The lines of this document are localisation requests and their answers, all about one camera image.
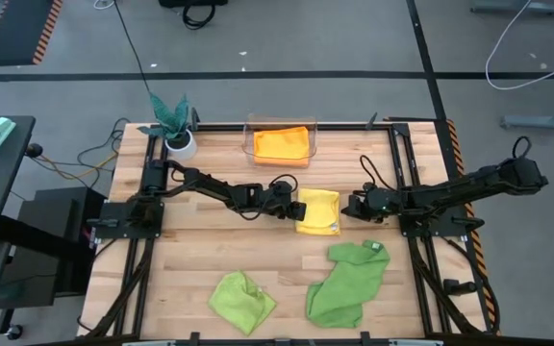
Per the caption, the thin black hanging cable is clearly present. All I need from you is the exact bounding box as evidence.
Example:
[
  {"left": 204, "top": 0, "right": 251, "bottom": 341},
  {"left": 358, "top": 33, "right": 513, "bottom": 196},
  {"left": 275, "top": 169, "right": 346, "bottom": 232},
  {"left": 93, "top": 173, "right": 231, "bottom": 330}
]
[{"left": 113, "top": 0, "right": 152, "bottom": 93}]

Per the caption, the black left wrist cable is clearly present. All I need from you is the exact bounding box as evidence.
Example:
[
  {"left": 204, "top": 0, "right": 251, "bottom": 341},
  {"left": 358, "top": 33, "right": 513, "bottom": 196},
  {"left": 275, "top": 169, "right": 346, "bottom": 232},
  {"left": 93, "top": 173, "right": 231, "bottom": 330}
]
[{"left": 267, "top": 172, "right": 300, "bottom": 194}]

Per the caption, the orange microfiber towel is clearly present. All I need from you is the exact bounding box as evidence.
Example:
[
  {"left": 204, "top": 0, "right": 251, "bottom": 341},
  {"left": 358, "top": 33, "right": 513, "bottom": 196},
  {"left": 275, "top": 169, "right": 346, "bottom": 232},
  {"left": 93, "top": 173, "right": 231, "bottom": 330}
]
[{"left": 252, "top": 126, "right": 311, "bottom": 168}]

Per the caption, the clear plastic bin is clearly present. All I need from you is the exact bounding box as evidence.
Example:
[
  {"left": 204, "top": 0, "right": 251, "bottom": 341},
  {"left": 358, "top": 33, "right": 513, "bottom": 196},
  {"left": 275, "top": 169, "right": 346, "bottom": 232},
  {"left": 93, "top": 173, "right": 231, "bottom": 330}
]
[{"left": 241, "top": 113, "right": 318, "bottom": 169}]

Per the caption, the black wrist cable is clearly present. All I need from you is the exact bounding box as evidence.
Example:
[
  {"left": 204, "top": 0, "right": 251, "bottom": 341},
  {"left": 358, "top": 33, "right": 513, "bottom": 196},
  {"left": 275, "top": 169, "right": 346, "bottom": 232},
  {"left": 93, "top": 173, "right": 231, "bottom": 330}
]
[
  {"left": 267, "top": 172, "right": 300, "bottom": 194},
  {"left": 358, "top": 153, "right": 385, "bottom": 192}
]

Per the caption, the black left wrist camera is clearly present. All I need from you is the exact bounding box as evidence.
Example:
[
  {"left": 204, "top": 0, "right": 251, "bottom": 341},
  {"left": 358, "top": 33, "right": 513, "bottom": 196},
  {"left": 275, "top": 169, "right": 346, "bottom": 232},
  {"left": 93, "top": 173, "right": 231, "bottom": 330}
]
[{"left": 289, "top": 200, "right": 308, "bottom": 223}]

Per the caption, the grey stand base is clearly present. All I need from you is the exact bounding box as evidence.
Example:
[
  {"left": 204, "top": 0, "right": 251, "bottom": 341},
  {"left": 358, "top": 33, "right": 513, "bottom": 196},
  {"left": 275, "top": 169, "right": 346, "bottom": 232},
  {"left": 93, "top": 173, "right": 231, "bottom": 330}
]
[{"left": 470, "top": 0, "right": 554, "bottom": 15}]

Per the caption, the black hazard-striped floor mat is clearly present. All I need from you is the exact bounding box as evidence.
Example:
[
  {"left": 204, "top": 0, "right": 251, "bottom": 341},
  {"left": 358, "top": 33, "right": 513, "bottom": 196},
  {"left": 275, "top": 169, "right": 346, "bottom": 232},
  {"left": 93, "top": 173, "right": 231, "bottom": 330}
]
[{"left": 0, "top": 0, "right": 65, "bottom": 67}]

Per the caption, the yellow floor cable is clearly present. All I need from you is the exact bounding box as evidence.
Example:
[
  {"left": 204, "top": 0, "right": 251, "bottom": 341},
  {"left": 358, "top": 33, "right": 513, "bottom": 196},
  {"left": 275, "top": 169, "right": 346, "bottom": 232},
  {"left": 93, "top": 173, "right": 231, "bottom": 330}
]
[{"left": 40, "top": 152, "right": 119, "bottom": 182}]

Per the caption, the orange-black hazard strip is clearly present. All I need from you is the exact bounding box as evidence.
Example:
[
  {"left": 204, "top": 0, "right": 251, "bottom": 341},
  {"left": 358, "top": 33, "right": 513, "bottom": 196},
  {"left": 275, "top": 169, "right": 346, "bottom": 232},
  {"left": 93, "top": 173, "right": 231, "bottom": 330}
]
[{"left": 444, "top": 119, "right": 502, "bottom": 337}]

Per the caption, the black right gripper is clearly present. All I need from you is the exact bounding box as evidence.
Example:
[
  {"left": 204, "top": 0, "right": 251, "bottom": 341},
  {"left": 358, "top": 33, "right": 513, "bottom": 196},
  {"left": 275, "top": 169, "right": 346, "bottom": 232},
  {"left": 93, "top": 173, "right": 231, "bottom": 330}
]
[{"left": 341, "top": 187, "right": 390, "bottom": 223}]

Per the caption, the black coiled floor cable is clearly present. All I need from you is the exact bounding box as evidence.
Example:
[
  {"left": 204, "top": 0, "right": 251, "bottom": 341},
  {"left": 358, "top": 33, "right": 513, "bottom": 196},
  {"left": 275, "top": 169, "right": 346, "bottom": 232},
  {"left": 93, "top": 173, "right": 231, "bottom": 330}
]
[{"left": 181, "top": 0, "right": 217, "bottom": 32}]

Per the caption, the artificial plant in white pot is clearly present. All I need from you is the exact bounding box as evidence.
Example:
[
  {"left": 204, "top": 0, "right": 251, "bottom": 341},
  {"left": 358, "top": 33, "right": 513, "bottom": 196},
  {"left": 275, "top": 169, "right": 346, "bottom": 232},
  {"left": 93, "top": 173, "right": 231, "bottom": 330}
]
[{"left": 137, "top": 91, "right": 199, "bottom": 162}]

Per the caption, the lime green microfiber towel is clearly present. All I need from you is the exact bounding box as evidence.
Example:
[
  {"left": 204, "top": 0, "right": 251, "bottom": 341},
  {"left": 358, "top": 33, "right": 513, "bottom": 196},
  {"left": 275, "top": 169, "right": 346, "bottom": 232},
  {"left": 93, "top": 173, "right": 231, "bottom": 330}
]
[{"left": 208, "top": 270, "right": 278, "bottom": 336}]

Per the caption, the white floor cable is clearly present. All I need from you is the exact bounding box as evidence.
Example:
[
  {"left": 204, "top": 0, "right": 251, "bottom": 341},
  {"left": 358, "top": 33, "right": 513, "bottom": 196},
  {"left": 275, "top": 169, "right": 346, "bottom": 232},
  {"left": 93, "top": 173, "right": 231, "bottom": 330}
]
[{"left": 485, "top": 0, "right": 554, "bottom": 91}]

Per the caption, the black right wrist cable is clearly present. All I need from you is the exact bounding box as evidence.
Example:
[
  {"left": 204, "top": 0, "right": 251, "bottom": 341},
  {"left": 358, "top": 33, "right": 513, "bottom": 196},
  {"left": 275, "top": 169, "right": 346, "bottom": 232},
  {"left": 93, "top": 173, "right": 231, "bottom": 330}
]
[{"left": 358, "top": 153, "right": 385, "bottom": 192}]

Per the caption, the yellow microfiber towel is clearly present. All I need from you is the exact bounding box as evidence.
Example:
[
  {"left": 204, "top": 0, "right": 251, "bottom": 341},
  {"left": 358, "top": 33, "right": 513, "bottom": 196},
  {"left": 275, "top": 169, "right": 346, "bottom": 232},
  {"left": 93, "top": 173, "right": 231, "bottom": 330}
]
[{"left": 295, "top": 187, "right": 341, "bottom": 236}]

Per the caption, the black equipment cabinet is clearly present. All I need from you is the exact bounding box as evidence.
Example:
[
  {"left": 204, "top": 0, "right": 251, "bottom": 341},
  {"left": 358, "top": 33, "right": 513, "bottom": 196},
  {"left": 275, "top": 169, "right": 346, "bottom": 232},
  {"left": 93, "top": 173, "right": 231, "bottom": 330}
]
[{"left": 0, "top": 185, "right": 108, "bottom": 309}]

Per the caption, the dark green microfiber towel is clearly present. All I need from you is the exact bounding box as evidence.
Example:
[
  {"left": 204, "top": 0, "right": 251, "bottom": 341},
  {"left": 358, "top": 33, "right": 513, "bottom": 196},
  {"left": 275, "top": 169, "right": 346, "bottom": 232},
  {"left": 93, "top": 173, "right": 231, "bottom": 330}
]
[{"left": 305, "top": 239, "right": 391, "bottom": 330}]

